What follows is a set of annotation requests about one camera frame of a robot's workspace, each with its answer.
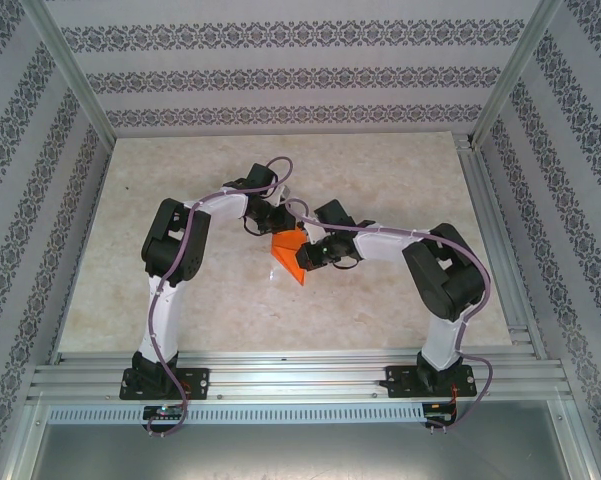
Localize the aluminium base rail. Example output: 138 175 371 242
27 349 576 405

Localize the aluminium side rail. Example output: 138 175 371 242
454 132 551 361

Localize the aluminium frame post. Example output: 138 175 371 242
18 0 117 146
468 0 566 149

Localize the slotted grey cable duct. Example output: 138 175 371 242
47 403 427 426

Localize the orange paper sheet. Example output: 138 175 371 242
269 227 312 288

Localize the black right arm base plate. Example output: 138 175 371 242
384 364 479 400

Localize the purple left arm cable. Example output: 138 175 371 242
146 156 295 440

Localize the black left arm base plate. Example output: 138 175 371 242
118 367 211 401

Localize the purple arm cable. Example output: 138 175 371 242
146 156 295 440
283 198 494 435

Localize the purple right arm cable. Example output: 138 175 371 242
283 198 494 435

